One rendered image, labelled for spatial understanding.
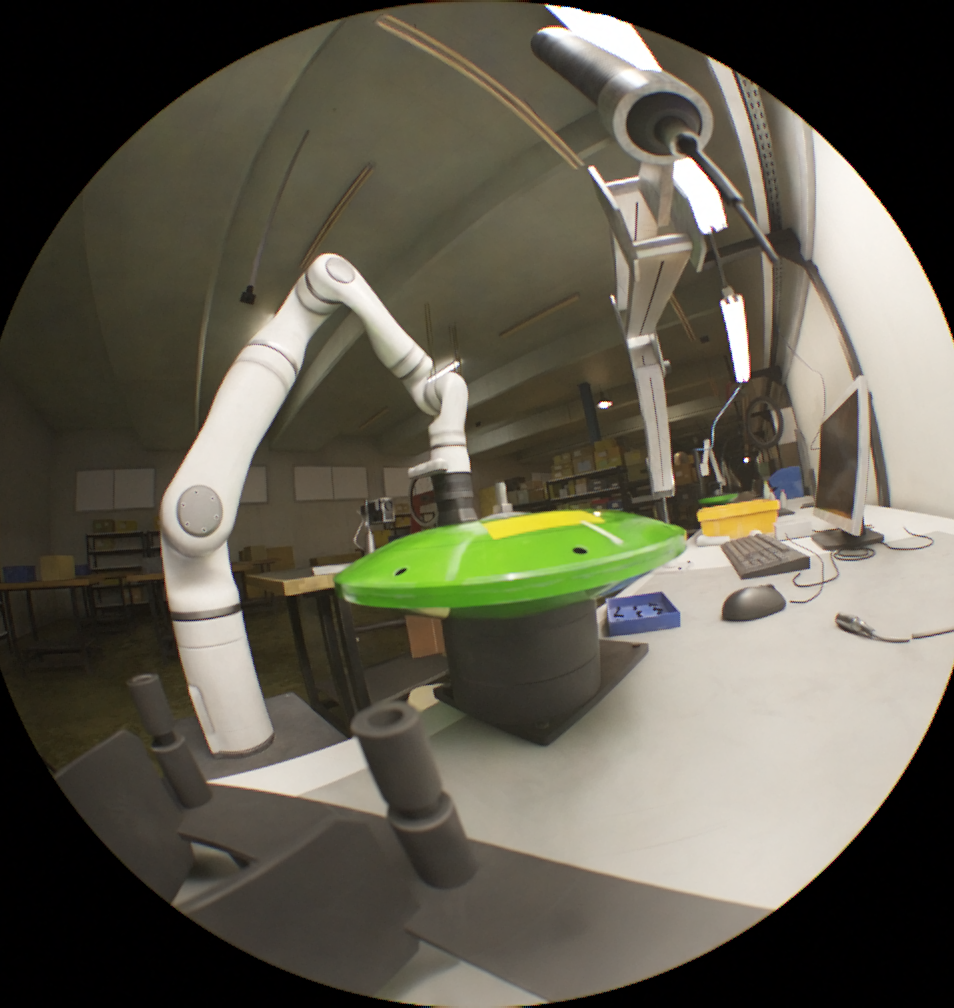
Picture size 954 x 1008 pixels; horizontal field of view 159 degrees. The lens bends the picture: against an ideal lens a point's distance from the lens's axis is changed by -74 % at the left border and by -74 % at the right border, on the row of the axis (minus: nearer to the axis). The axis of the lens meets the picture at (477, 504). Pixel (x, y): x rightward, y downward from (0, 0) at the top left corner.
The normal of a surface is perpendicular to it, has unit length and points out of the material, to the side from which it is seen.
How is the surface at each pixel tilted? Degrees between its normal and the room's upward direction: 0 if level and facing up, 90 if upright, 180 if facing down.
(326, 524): 90
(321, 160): 180
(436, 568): 25
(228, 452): 88
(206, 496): 90
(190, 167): 180
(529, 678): 90
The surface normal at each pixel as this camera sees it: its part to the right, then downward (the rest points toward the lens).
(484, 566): -0.19, -0.92
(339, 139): 0.13, 0.99
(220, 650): 0.82, -0.15
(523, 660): -0.05, -0.07
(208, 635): 0.68, -0.15
